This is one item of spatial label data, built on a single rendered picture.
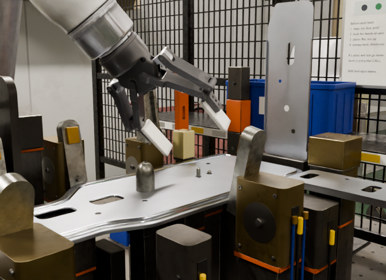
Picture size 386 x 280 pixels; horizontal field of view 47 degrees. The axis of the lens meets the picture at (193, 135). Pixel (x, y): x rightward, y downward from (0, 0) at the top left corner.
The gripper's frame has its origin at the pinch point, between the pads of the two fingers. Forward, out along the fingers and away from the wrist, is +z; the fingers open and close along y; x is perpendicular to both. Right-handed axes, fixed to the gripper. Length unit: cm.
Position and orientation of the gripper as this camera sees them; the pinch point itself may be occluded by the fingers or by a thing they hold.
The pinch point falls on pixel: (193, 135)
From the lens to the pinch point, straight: 77.8
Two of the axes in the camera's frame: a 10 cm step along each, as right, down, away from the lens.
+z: 6.0, 7.0, 3.8
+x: -3.0, 6.4, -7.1
